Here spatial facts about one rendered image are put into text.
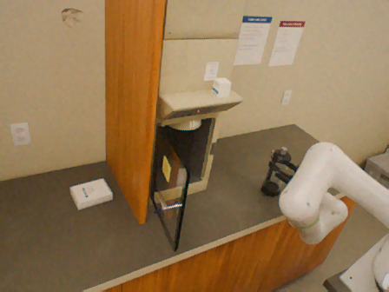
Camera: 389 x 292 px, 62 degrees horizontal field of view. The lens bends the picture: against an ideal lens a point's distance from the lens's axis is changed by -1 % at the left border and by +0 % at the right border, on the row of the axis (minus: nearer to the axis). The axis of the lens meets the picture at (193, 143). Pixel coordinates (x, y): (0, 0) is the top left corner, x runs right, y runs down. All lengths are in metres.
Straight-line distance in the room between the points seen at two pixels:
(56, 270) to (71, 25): 0.96
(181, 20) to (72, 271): 0.97
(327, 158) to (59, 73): 1.14
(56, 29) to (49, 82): 0.23
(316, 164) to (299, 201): 0.13
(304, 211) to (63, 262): 0.88
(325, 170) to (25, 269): 1.09
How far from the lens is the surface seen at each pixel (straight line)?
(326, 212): 1.49
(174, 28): 1.16
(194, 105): 1.17
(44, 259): 1.39
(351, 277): 1.53
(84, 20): 1.50
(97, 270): 1.33
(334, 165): 1.10
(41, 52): 1.51
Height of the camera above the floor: 2.02
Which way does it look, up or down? 33 degrees down
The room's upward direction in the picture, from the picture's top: 10 degrees clockwise
